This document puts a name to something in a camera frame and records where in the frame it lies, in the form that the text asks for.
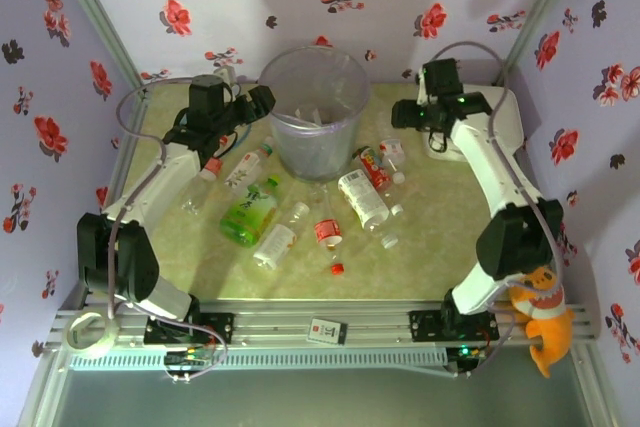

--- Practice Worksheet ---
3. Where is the bottle with red picture label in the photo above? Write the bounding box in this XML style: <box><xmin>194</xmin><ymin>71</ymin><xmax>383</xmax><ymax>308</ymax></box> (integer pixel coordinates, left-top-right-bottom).
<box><xmin>352</xmin><ymin>145</ymin><xmax>405</xmax><ymax>217</ymax></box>

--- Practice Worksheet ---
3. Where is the large white label bottle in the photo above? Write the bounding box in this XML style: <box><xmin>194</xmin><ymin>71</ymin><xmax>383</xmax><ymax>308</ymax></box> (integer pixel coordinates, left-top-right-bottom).
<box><xmin>337</xmin><ymin>170</ymin><xmax>400</xmax><ymax>249</ymax></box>

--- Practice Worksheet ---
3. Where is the translucent plastic waste bin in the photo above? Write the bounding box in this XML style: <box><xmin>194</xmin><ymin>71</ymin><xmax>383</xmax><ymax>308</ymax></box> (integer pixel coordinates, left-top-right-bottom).
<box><xmin>258</xmin><ymin>45</ymin><xmax>371</xmax><ymax>183</ymax></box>

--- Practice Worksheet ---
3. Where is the white plastic box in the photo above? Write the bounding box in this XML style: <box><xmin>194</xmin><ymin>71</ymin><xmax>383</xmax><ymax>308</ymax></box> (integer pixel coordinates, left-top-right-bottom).
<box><xmin>422</xmin><ymin>84</ymin><xmax>526</xmax><ymax>163</ymax></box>

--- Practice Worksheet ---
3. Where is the large green tea bottle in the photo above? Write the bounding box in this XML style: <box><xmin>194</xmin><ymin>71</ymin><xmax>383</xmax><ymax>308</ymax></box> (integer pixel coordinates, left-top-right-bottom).
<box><xmin>218</xmin><ymin>175</ymin><xmax>283</xmax><ymax>248</ymax></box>

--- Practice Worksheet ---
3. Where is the small white printed card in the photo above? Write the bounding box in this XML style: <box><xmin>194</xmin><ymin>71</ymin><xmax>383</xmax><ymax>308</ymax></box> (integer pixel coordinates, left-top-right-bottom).
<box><xmin>307</xmin><ymin>317</ymin><xmax>349</xmax><ymax>347</ymax></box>

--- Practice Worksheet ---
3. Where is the right circuit board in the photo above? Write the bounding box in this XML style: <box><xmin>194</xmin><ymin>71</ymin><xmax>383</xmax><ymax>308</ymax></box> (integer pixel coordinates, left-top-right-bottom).
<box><xmin>447</xmin><ymin>344</ymin><xmax>486</xmax><ymax>372</ymax></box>

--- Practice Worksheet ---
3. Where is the circuit board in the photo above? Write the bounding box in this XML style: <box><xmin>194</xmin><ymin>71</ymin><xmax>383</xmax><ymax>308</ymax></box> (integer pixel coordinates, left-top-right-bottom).
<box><xmin>164</xmin><ymin>346</ymin><xmax>214</xmax><ymax>373</ymax></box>
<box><xmin>447</xmin><ymin>344</ymin><xmax>486</xmax><ymax>372</ymax></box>

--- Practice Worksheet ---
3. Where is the orange plush toy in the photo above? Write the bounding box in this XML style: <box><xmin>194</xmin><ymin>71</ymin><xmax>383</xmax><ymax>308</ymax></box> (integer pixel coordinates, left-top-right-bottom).
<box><xmin>508</xmin><ymin>266</ymin><xmax>576</xmax><ymax>379</ymax></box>

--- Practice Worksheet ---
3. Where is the left circuit board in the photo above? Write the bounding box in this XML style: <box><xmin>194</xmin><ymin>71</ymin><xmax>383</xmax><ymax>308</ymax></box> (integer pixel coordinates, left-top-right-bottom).
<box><xmin>164</xmin><ymin>346</ymin><xmax>214</xmax><ymax>373</ymax></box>

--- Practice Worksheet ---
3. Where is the roll of clear tape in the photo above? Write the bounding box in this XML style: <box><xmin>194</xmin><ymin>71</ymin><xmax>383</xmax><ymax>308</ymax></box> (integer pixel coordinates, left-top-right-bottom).
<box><xmin>65</xmin><ymin>309</ymin><xmax>120</xmax><ymax>359</ymax></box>

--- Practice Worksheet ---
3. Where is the grey right arm cable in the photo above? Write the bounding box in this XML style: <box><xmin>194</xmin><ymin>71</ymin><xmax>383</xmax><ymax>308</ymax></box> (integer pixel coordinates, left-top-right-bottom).
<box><xmin>432</xmin><ymin>40</ymin><xmax>566</xmax><ymax>379</ymax></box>

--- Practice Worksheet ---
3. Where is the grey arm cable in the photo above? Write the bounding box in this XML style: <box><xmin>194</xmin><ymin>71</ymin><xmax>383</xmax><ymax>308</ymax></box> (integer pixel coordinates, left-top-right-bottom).
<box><xmin>432</xmin><ymin>40</ymin><xmax>566</xmax><ymax>379</ymax></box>
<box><xmin>107</xmin><ymin>77</ymin><xmax>229</xmax><ymax>382</ymax></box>

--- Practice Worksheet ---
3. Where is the aluminium corner post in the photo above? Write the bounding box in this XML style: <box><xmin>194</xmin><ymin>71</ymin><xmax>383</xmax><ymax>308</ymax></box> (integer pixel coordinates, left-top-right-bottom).
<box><xmin>47</xmin><ymin>0</ymin><xmax>146</xmax><ymax>93</ymax></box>
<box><xmin>494</xmin><ymin>0</ymin><xmax>584</xmax><ymax>86</ymax></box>

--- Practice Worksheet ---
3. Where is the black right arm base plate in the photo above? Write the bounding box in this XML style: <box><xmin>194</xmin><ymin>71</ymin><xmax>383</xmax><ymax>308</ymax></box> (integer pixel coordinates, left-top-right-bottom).
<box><xmin>408</xmin><ymin>309</ymin><xmax>500</xmax><ymax>343</ymax></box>

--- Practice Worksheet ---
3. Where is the grey left arm cable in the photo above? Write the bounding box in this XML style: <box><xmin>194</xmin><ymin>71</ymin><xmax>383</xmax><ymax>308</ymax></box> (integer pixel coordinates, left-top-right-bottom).
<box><xmin>107</xmin><ymin>77</ymin><xmax>229</xmax><ymax>382</ymax></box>

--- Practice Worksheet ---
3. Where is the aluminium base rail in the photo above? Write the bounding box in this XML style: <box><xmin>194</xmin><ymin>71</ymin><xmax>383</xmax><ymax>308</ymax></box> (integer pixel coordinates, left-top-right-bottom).
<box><xmin>49</xmin><ymin>299</ymin><xmax>599</xmax><ymax>351</ymax></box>

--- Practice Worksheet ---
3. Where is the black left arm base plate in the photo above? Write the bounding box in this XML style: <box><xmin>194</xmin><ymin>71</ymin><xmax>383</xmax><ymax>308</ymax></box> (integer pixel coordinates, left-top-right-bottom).
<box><xmin>143</xmin><ymin>310</ymin><xmax>236</xmax><ymax>346</ymax></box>

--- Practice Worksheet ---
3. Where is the white slotted cable duct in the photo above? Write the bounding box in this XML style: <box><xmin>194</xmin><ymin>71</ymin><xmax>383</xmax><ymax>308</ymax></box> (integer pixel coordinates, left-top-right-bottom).
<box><xmin>67</xmin><ymin>349</ymin><xmax>449</xmax><ymax>373</ymax></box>

